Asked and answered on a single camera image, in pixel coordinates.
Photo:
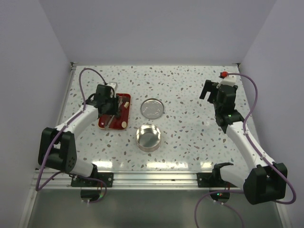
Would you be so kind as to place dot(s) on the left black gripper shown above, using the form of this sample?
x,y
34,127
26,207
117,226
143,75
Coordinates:
x,y
114,111

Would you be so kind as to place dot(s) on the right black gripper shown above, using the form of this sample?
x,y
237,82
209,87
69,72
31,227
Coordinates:
x,y
208,88

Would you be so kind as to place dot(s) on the metal serving tongs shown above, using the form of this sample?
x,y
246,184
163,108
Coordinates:
x,y
113,123

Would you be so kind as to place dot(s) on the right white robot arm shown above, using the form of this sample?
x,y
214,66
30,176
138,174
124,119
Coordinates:
x,y
263,181

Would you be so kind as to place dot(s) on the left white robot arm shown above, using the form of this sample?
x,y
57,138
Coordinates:
x,y
58,145

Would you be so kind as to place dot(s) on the round cream chocolate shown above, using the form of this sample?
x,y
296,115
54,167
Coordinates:
x,y
124,124

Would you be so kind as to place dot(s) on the red rectangular tray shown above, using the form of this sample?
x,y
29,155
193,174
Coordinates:
x,y
126,111

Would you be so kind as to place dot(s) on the round silver tin lid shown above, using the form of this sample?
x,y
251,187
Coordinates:
x,y
152,108

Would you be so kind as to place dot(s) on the round silver tin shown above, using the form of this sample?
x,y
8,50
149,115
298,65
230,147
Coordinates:
x,y
148,137

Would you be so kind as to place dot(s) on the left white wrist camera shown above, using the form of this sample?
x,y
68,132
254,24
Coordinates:
x,y
114,86

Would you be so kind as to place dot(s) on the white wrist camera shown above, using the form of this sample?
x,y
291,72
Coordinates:
x,y
227,79
114,86

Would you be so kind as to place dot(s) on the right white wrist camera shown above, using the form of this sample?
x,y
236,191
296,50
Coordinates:
x,y
227,79

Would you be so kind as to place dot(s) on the left black base bracket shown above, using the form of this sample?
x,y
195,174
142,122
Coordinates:
x,y
100,179

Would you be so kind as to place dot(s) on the black base bracket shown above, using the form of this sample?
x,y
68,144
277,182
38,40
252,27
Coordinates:
x,y
100,179
212,179

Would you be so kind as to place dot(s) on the right black base bracket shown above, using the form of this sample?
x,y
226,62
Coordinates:
x,y
212,179

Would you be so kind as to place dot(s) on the aluminium front rail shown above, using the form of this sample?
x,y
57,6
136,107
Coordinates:
x,y
132,180

